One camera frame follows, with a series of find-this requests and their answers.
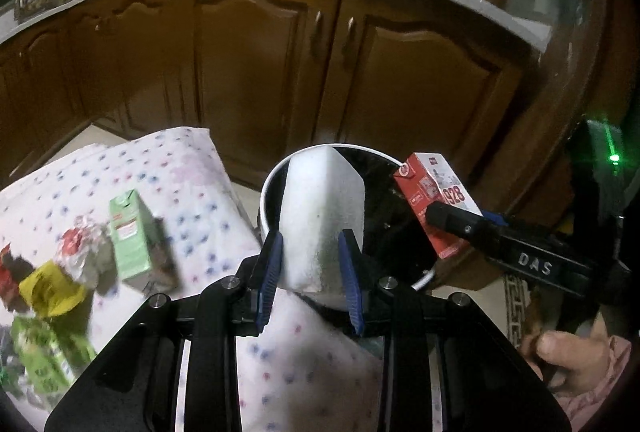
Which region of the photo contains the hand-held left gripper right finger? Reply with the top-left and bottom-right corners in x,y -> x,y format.
337,229 -> 572,432

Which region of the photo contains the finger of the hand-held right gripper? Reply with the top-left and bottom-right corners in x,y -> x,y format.
425,202 -> 507,259

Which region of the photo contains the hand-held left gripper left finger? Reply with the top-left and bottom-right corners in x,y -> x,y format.
45,229 -> 286,432

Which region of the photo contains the red carton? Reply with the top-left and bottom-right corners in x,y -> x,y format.
392,153 -> 485,261

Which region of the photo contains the white bin with black bag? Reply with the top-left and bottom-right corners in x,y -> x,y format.
259,143 -> 442,313

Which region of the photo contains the white foam block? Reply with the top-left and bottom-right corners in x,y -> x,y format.
276,146 -> 368,299

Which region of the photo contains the person's right forearm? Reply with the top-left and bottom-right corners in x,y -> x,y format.
552,324 -> 635,432

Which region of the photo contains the person's right hand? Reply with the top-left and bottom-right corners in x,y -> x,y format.
520,329 -> 623,397

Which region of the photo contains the patterned floor rug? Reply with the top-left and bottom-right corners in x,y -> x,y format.
504,272 -> 532,349

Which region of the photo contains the polka dot tablecloth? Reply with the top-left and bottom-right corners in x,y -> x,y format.
0,127 -> 396,432

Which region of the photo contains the brown wooden cabinet door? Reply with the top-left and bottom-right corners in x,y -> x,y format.
0,19 -> 87,185
65,0 -> 202,140
192,0 -> 345,165
334,0 -> 527,175

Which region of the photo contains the light green carton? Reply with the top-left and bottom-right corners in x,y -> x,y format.
108,190 -> 170,283

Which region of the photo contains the crumpled white red wrapper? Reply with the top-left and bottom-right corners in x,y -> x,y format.
54,215 -> 117,289

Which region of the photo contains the crumpled yellow wrapper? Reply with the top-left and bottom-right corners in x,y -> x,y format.
19,260 -> 89,319

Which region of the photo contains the bright green printed box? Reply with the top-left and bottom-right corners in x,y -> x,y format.
10,314 -> 99,397

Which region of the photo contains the dark red wrapper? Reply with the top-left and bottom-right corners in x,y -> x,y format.
0,242 -> 34,309

